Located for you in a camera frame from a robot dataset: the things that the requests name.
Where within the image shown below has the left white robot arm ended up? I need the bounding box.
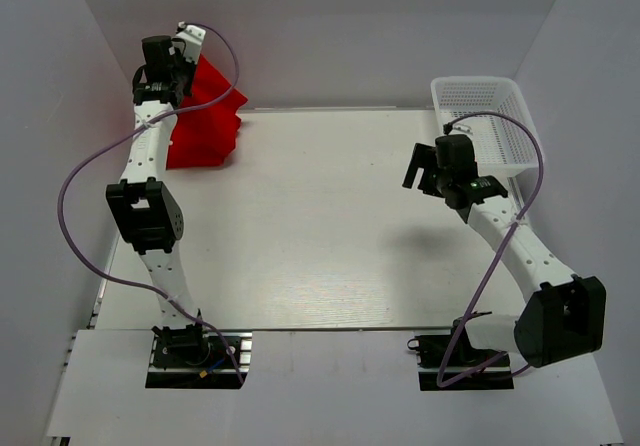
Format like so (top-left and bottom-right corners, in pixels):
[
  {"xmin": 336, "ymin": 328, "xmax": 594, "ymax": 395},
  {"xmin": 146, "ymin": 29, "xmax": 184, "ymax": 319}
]
[{"xmin": 106, "ymin": 35, "xmax": 198, "ymax": 329}]

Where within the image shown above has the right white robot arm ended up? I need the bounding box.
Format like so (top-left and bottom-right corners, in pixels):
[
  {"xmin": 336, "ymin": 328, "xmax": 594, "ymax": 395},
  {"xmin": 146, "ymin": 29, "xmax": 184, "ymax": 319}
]
[{"xmin": 403, "ymin": 135, "xmax": 606, "ymax": 368}]

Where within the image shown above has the folded red t-shirt stack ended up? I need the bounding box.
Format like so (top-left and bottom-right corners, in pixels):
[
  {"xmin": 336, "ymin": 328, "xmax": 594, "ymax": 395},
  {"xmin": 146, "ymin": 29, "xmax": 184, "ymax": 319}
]
[{"xmin": 166, "ymin": 108, "xmax": 241, "ymax": 169}]

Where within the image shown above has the white plastic basket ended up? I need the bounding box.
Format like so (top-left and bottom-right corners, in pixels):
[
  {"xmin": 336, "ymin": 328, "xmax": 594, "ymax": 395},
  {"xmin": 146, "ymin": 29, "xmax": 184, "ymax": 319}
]
[{"xmin": 431, "ymin": 76, "xmax": 537, "ymax": 177}]

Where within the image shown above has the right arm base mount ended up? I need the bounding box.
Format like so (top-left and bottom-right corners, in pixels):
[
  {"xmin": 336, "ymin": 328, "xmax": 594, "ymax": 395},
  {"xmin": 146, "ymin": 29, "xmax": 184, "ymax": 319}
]
[{"xmin": 406, "ymin": 319, "xmax": 514, "ymax": 392}]

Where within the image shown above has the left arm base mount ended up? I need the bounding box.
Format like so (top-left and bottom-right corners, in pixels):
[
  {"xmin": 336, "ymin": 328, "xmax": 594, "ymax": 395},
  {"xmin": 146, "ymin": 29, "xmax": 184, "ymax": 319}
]
[{"xmin": 145, "ymin": 324, "xmax": 252, "ymax": 390}]

